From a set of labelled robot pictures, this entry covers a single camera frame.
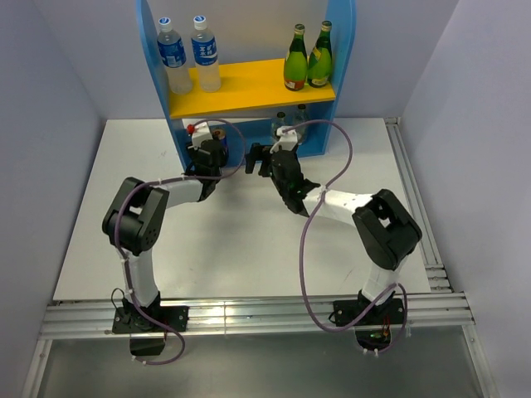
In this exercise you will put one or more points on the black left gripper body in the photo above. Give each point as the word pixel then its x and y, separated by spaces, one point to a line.
pixel 192 153

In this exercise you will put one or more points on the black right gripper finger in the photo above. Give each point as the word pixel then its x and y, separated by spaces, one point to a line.
pixel 265 169
pixel 252 157

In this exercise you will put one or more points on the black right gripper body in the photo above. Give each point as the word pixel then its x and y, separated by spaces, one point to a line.
pixel 282 191

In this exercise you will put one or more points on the Red Bull can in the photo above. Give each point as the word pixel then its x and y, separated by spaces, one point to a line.
pixel 220 135

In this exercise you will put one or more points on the clear glass bottle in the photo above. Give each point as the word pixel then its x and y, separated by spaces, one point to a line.
pixel 278 122
pixel 299 117

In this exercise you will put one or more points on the blue and yellow shelf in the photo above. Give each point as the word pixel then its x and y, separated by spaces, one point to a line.
pixel 252 92

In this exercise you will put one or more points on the Pocari Sweat bottle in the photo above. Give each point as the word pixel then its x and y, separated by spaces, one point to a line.
pixel 171 50
pixel 204 48

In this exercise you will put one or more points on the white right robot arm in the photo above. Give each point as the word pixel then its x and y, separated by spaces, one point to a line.
pixel 388 232

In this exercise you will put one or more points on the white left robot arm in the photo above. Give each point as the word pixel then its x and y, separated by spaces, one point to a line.
pixel 133 223

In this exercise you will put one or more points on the green glass bottle left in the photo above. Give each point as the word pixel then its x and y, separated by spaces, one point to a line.
pixel 296 61

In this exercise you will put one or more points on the green glass bottle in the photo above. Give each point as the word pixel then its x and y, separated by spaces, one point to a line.
pixel 320 64
pixel 296 61

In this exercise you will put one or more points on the green glass bottle right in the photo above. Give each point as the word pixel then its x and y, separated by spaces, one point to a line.
pixel 320 64

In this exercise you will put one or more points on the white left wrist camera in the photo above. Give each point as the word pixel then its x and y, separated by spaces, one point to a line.
pixel 199 133

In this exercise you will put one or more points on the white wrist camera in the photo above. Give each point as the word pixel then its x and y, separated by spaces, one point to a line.
pixel 286 139
pixel 199 133

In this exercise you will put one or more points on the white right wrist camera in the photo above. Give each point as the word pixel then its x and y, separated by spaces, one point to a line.
pixel 286 139

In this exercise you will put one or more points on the aluminium rail frame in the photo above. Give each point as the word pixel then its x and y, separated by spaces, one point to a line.
pixel 232 339

